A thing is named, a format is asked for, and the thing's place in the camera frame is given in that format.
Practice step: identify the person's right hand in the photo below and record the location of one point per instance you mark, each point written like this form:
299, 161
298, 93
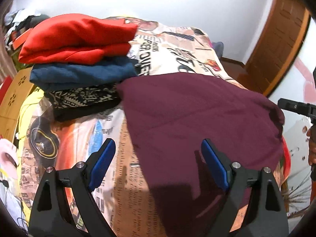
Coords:
311, 148

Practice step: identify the red folded garment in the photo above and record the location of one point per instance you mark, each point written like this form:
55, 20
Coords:
77, 38

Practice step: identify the red tissue box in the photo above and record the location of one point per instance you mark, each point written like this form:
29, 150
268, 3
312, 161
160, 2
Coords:
4, 87

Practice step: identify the dark grey clothes pile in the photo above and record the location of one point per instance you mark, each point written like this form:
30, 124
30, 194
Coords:
32, 21

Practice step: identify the white sliding wardrobe door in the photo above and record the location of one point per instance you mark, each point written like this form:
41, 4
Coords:
298, 83

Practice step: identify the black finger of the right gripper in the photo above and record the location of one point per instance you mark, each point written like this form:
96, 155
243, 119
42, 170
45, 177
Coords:
300, 108

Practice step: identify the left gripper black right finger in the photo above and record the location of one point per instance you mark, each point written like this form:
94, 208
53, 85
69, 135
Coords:
265, 214

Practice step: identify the pink plush toy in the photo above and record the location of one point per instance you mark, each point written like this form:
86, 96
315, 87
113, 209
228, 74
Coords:
9, 160

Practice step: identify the wooden door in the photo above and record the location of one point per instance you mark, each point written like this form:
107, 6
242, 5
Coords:
279, 44

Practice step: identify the wooden lap desk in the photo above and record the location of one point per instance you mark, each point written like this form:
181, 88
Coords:
18, 91

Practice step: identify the newspaper print bed blanket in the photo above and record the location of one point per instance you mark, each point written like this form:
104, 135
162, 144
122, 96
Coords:
124, 198

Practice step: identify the maroon button-up shirt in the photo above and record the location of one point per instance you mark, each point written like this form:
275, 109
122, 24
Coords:
168, 116

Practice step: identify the orange shoe box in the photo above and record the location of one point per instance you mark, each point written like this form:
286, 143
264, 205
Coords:
21, 39

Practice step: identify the navy folded garment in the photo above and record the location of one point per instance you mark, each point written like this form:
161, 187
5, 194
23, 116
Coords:
58, 76

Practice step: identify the yellow garment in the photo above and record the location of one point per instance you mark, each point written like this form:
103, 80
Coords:
28, 170

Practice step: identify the black patterned folded garment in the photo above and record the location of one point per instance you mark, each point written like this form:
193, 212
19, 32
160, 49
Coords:
75, 103

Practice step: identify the dark grey backpack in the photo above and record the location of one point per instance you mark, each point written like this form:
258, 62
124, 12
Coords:
218, 48

